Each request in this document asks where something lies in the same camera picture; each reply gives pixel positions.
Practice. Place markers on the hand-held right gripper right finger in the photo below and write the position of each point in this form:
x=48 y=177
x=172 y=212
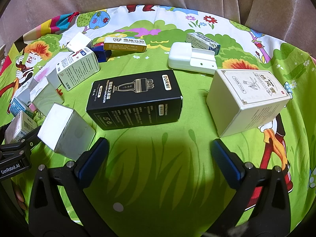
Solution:
x=227 y=163

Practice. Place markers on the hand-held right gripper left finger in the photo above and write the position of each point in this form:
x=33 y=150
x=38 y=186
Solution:
x=92 y=158

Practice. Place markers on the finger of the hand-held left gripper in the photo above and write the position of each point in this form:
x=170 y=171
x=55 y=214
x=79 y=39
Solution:
x=29 y=140
x=3 y=133

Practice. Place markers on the white box with barcode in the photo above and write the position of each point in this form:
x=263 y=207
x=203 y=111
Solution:
x=18 y=128

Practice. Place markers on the white box with pink print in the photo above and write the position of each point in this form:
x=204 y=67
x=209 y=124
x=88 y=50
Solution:
x=76 y=70

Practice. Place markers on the person's left hand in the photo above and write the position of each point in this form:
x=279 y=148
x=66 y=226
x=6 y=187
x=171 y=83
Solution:
x=19 y=197

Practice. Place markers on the small white blue box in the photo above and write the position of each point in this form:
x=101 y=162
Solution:
x=18 y=106

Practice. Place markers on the pink binder clip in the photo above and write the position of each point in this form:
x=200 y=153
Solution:
x=32 y=108

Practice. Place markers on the plain white carton box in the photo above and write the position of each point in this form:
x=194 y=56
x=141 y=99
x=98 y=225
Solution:
x=66 y=130

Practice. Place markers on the white and grey box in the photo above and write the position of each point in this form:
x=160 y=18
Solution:
x=47 y=98

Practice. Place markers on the cartoon printed cloth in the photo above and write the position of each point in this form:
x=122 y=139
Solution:
x=153 y=153

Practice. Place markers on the white box with pink blotch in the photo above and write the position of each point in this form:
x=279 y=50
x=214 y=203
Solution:
x=47 y=76

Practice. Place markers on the large cream carton box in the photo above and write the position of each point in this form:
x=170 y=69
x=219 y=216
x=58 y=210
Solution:
x=246 y=96

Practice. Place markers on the black carton box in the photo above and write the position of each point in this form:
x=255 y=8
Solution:
x=133 y=101

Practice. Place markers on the blue plastic sharpener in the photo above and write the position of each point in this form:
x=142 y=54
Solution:
x=101 y=54

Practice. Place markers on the white plastic case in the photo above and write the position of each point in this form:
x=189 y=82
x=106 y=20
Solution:
x=182 y=56

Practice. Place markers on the long yellow box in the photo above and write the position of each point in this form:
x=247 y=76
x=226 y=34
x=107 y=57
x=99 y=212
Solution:
x=123 y=45

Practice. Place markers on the small blue green box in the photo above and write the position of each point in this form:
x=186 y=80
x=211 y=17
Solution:
x=201 y=40

